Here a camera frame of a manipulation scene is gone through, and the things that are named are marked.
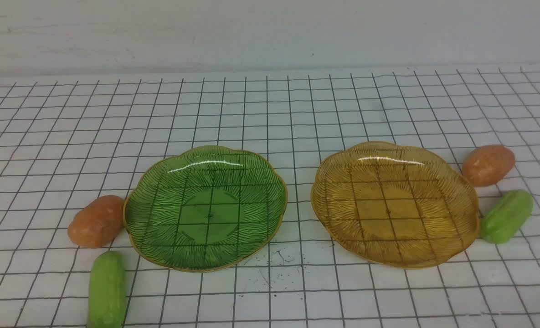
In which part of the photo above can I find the orange potato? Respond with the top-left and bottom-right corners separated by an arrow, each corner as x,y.
462,144 -> 516,187
67,195 -> 124,249

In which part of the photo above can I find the green cucumber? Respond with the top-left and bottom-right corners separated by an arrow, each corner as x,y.
87,251 -> 127,328
480,190 -> 534,244

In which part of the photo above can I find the green glass plate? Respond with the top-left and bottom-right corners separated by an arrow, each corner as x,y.
123,145 -> 288,272

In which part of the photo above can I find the amber glass plate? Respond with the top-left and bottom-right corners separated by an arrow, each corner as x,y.
311,141 -> 480,269

